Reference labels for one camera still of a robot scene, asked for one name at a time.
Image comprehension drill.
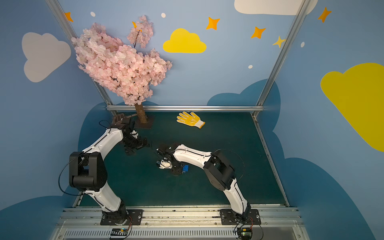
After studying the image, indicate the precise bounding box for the right electronics board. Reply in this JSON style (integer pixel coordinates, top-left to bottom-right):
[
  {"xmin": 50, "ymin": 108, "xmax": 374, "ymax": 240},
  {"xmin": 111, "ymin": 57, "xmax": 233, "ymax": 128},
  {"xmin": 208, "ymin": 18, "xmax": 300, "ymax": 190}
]
[{"xmin": 236, "ymin": 228, "xmax": 253, "ymax": 240}]

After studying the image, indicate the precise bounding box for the electronics board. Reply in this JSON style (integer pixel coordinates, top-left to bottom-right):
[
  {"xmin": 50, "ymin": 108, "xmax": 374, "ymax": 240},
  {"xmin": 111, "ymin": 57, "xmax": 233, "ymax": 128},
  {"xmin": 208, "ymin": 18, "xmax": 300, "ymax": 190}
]
[
  {"xmin": 236, "ymin": 228, "xmax": 253, "ymax": 240},
  {"xmin": 109, "ymin": 228, "xmax": 130, "ymax": 240}
]

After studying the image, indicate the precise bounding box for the left electronics board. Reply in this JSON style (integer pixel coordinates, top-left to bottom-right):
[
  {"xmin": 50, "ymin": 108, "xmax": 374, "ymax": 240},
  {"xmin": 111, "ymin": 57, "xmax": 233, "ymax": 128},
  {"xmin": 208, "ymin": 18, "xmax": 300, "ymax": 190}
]
[{"xmin": 109, "ymin": 228, "xmax": 130, "ymax": 240}]

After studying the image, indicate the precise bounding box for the rear horizontal aluminium bar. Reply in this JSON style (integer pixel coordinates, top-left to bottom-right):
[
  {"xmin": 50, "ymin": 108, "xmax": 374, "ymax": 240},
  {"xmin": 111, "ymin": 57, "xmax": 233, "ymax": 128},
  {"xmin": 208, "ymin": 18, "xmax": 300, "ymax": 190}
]
[{"xmin": 106, "ymin": 104, "xmax": 264, "ymax": 113}]

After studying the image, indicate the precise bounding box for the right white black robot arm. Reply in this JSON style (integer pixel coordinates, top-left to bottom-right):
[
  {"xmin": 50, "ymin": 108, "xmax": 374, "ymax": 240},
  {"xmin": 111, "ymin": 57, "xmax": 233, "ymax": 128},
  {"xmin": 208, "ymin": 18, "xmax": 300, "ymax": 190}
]
[{"xmin": 156, "ymin": 143, "xmax": 251, "ymax": 221}]

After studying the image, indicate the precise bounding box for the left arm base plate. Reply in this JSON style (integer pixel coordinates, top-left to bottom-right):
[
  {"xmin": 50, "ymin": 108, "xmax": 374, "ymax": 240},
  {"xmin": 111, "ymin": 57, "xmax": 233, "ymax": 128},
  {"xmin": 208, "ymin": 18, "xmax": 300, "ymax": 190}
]
[{"xmin": 100, "ymin": 210, "xmax": 143, "ymax": 226}]

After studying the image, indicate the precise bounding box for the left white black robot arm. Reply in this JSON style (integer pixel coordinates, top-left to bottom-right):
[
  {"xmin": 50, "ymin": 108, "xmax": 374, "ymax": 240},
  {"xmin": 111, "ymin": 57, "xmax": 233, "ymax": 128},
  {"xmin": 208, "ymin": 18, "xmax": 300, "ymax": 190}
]
[{"xmin": 69, "ymin": 114, "xmax": 148, "ymax": 225}]

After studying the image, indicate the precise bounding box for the right aluminium corner post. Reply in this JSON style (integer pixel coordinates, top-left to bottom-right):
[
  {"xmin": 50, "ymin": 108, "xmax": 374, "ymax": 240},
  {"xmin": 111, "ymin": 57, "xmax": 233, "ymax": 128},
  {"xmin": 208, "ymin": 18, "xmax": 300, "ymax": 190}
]
[{"xmin": 252, "ymin": 0, "xmax": 311, "ymax": 120}]

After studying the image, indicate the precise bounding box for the left aluminium corner post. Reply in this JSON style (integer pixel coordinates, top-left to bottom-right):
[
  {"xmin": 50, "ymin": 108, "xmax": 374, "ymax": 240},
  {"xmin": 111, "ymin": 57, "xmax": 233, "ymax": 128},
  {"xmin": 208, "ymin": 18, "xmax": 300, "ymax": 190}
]
[{"xmin": 47, "ymin": 1, "xmax": 113, "ymax": 106}]

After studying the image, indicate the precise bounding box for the pink cherry blossom tree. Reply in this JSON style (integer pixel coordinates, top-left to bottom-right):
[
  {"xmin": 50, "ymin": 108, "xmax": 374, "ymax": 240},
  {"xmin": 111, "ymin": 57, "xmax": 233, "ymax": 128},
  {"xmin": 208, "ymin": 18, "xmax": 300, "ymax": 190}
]
[{"xmin": 83, "ymin": 15, "xmax": 172, "ymax": 127}]

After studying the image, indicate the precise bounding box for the brown plastic scoop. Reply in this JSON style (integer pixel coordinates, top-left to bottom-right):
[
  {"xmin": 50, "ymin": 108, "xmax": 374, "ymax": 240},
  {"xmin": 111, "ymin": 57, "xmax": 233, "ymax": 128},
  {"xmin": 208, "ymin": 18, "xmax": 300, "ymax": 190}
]
[{"xmin": 113, "ymin": 113, "xmax": 126, "ymax": 124}]

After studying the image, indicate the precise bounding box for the aluminium corner post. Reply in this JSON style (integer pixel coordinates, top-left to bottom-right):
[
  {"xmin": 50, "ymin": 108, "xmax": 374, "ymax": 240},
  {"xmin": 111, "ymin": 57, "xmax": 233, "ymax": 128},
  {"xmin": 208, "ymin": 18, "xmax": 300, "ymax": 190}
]
[
  {"xmin": 47, "ymin": 1, "xmax": 113, "ymax": 106},
  {"xmin": 252, "ymin": 0, "xmax": 311, "ymax": 120}
]

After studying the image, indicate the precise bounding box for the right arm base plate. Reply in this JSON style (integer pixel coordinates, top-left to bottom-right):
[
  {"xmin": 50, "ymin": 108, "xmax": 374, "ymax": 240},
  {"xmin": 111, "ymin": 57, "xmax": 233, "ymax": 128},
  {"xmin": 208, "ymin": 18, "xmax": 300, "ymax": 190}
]
[{"xmin": 220, "ymin": 209, "xmax": 262, "ymax": 225}]

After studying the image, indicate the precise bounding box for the yellow white work glove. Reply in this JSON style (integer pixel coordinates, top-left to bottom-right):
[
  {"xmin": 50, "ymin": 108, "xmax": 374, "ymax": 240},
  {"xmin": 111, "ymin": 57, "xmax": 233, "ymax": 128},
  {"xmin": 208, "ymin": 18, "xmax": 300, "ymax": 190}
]
[{"xmin": 177, "ymin": 112, "xmax": 205, "ymax": 129}]

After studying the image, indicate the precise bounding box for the aluminium rail front frame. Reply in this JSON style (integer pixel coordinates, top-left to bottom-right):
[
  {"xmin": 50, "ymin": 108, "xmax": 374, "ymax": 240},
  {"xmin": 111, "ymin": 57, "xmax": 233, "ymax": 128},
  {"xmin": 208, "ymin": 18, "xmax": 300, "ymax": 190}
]
[{"xmin": 50, "ymin": 205, "xmax": 310, "ymax": 240}]

